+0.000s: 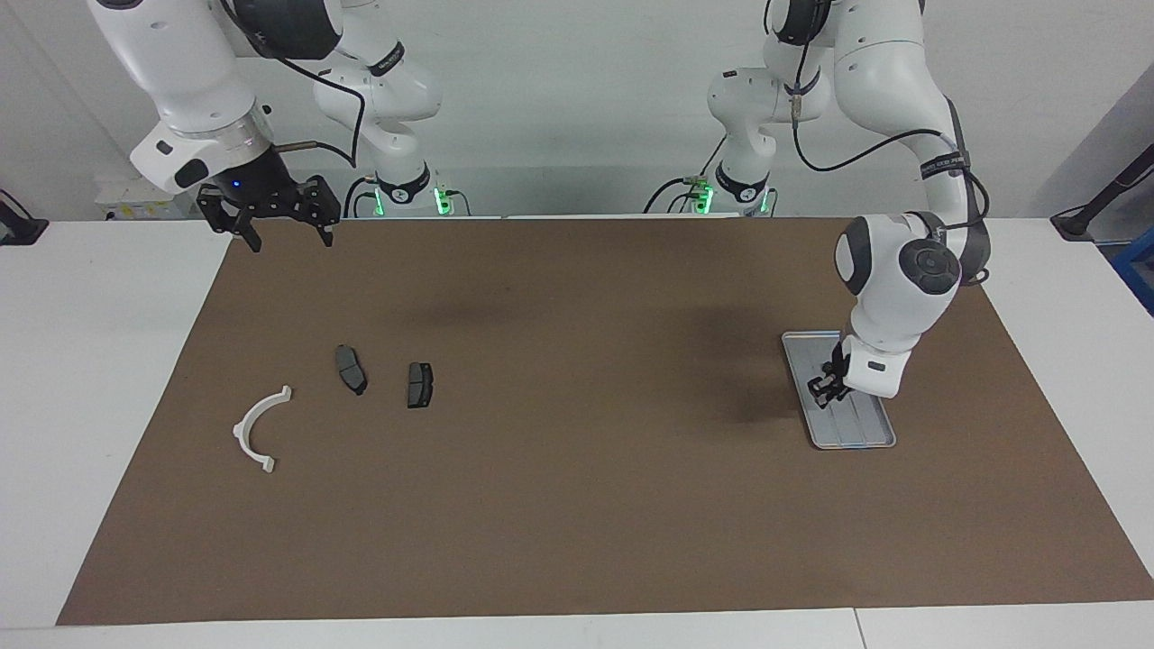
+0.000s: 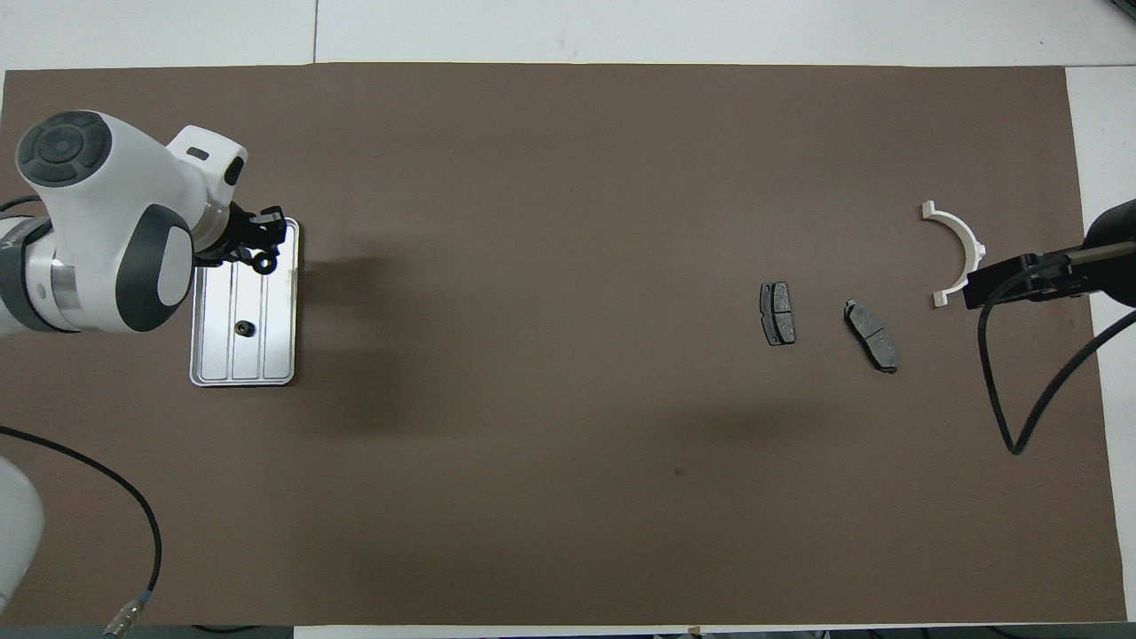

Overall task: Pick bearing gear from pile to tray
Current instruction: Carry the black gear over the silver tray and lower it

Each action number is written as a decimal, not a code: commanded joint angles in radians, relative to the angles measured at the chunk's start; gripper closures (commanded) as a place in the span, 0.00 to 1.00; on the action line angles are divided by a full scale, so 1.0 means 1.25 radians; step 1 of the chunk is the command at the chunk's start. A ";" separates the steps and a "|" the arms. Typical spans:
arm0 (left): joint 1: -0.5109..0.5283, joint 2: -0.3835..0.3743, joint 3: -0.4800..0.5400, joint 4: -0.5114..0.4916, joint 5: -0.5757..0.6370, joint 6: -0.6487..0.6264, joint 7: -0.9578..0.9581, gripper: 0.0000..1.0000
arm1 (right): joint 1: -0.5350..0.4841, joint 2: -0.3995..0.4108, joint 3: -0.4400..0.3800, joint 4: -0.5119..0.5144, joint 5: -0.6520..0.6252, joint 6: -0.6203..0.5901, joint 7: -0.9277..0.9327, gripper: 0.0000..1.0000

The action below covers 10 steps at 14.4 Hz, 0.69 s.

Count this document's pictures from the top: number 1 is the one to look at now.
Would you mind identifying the curved grey brake pad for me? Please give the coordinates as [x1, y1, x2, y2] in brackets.
[334, 344, 369, 397]

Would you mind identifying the white power box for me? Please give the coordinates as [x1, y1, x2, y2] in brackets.
[95, 176, 195, 220]

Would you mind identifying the silver metal tray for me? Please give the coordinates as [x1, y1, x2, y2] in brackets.
[781, 330, 897, 451]

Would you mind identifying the blue crate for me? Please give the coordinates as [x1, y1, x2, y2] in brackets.
[1111, 225, 1154, 316]

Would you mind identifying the white curved plastic bracket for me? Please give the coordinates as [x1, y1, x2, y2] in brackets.
[232, 385, 294, 475]

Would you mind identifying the black base cable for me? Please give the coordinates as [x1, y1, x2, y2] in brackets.
[643, 135, 729, 215]

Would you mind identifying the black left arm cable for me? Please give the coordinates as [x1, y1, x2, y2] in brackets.
[766, 0, 993, 285]

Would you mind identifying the brown table mat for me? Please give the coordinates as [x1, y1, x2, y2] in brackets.
[56, 216, 1154, 627]

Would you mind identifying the black desk clamp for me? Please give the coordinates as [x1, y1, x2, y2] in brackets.
[0, 189, 49, 246]

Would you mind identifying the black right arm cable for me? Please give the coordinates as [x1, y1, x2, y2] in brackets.
[221, 0, 371, 168]

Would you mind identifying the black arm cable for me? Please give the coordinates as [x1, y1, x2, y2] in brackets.
[221, 0, 371, 168]
[766, 0, 993, 285]

